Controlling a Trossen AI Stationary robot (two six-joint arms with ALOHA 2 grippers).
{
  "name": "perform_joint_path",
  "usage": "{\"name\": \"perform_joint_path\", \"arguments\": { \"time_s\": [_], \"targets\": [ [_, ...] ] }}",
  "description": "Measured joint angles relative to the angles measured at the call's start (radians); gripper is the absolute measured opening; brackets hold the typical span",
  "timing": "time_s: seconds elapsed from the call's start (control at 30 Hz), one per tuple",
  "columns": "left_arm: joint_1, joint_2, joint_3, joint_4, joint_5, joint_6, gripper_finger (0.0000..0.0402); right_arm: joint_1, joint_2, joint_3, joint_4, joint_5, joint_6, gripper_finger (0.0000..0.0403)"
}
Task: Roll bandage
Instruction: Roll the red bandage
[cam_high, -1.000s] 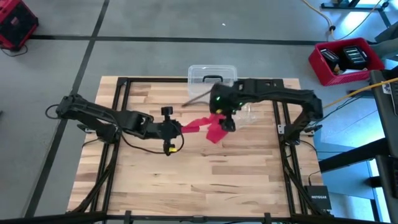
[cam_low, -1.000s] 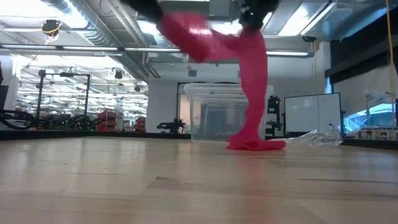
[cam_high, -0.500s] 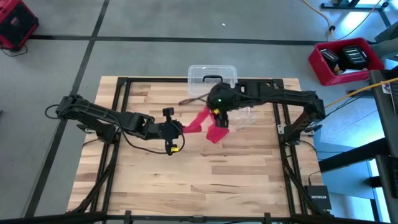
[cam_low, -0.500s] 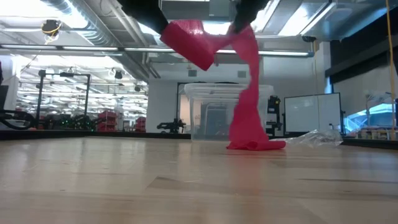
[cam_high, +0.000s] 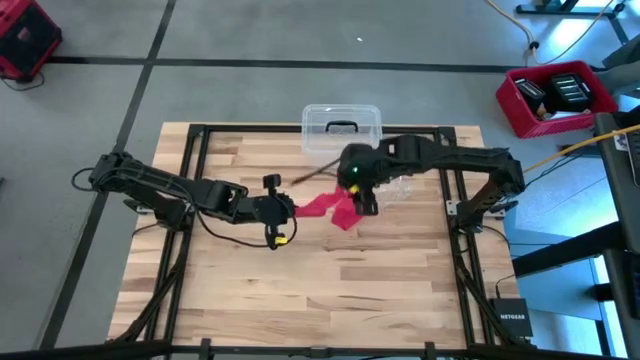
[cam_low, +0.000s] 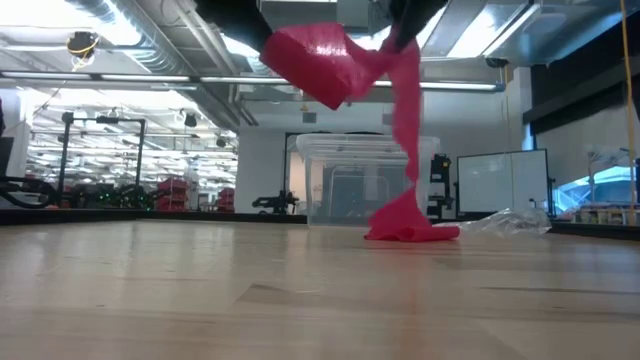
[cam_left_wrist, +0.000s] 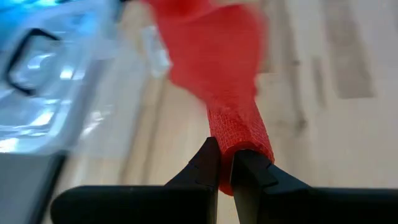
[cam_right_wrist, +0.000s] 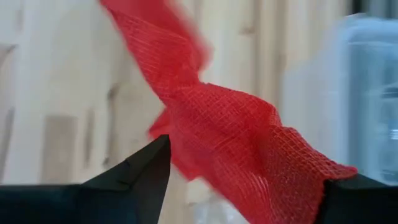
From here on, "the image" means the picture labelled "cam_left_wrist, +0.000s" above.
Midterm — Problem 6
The red mesh elastic bandage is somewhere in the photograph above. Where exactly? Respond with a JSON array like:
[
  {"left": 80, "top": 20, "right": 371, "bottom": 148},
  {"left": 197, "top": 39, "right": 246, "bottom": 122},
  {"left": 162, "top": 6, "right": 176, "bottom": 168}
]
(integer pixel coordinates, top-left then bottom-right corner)
[{"left": 141, "top": 0, "right": 276, "bottom": 197}]

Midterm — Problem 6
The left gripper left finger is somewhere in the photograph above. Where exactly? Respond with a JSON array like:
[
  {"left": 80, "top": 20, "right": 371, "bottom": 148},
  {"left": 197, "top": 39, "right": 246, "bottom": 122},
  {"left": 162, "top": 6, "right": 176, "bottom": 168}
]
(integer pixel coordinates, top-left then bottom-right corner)
[{"left": 51, "top": 136, "right": 221, "bottom": 224}]

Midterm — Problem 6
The clear plastic storage box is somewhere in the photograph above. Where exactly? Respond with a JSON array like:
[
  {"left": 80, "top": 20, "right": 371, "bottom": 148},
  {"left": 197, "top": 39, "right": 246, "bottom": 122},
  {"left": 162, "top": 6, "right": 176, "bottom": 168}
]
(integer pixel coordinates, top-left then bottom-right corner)
[{"left": 0, "top": 0, "right": 125, "bottom": 156}]

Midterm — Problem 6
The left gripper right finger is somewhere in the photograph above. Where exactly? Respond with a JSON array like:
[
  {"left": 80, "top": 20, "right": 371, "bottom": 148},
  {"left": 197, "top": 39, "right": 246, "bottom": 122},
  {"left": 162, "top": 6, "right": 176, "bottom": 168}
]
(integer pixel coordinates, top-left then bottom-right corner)
[{"left": 229, "top": 149, "right": 398, "bottom": 224}]

